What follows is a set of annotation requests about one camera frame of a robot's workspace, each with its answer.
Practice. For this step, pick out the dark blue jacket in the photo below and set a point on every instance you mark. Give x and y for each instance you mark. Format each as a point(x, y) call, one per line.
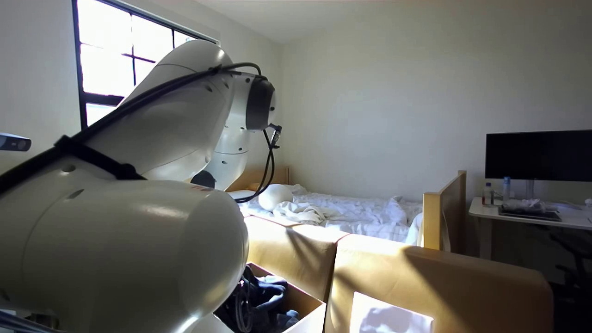
point(266, 305)

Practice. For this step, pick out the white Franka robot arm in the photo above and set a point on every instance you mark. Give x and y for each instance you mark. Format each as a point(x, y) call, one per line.
point(123, 233)

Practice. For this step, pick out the open cardboard box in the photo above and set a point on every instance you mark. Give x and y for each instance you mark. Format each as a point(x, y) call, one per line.
point(432, 277)
point(308, 307)

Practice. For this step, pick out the bed with white sheets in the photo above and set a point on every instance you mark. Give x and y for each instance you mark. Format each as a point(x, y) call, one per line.
point(334, 213)

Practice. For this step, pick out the small bottle on desk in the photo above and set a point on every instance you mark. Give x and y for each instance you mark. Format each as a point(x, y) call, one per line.
point(506, 187)

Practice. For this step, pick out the black framed window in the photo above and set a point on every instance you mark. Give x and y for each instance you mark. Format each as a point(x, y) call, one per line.
point(118, 55)

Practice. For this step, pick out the black keyboard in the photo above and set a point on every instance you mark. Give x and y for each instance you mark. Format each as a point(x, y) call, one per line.
point(530, 213)

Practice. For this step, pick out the white desk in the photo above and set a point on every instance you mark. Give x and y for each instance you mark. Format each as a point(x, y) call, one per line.
point(530, 216)

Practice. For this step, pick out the black computer monitor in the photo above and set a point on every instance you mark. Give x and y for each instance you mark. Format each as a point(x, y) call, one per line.
point(539, 153)

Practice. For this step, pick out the black office chair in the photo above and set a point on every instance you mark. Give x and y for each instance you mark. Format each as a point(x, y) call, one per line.
point(574, 277)

